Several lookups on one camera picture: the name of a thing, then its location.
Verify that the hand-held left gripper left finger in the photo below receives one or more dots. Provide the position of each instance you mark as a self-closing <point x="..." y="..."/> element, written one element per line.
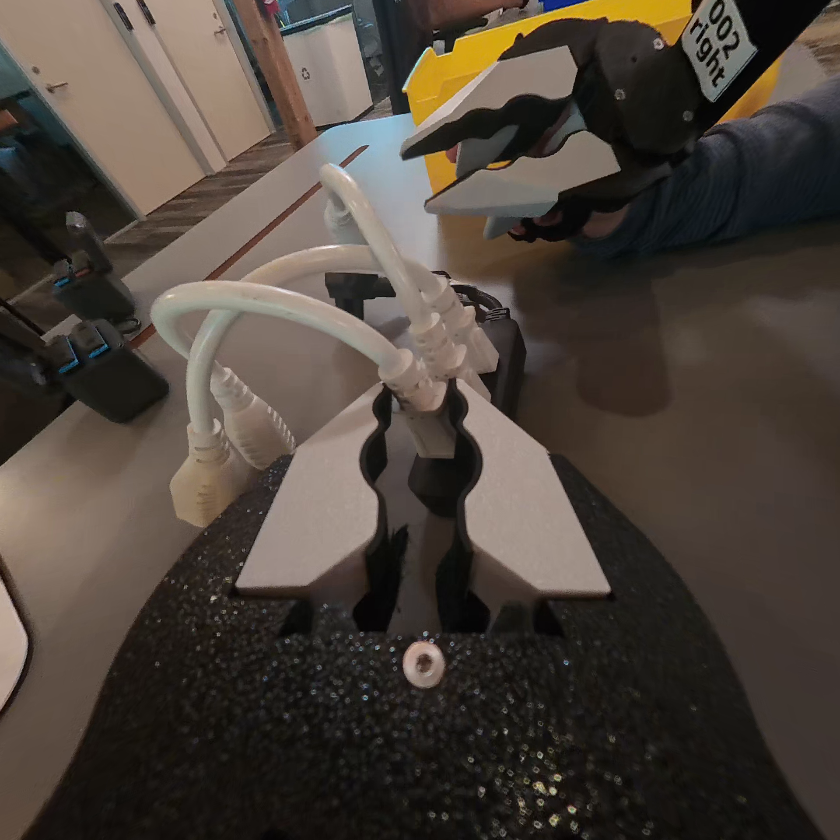
<point x="308" y="518"/>

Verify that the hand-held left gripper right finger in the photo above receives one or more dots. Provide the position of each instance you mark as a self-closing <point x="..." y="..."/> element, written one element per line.
<point x="531" y="525"/>

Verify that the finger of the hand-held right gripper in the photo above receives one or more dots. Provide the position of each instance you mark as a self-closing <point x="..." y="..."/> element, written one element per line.
<point x="518" y="75"/>
<point x="525" y="187"/>

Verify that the black power strip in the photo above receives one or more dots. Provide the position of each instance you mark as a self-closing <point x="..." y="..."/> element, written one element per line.
<point x="508" y="367"/>

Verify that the person's right forearm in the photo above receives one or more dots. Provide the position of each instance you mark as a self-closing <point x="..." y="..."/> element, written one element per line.
<point x="754" y="170"/>

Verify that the person's right hand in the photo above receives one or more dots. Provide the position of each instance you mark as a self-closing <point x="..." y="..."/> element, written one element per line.
<point x="571" y="216"/>

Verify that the yellow plastic bin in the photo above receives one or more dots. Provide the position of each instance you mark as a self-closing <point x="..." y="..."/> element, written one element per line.
<point x="433" y="85"/>

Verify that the blue plastic bin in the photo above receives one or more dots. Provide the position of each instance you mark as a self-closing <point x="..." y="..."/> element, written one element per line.
<point x="590" y="5"/>

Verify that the white recycling bin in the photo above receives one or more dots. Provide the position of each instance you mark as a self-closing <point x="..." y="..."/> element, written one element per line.
<point x="328" y="79"/>

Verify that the white door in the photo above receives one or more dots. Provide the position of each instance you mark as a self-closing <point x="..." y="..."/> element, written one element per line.
<point x="98" y="111"/>
<point x="210" y="79"/>

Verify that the grey bottle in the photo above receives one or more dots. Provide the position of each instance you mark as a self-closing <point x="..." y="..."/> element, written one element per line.
<point x="88" y="243"/>

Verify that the wooden post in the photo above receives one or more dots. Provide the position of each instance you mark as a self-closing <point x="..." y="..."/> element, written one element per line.
<point x="275" y="79"/>

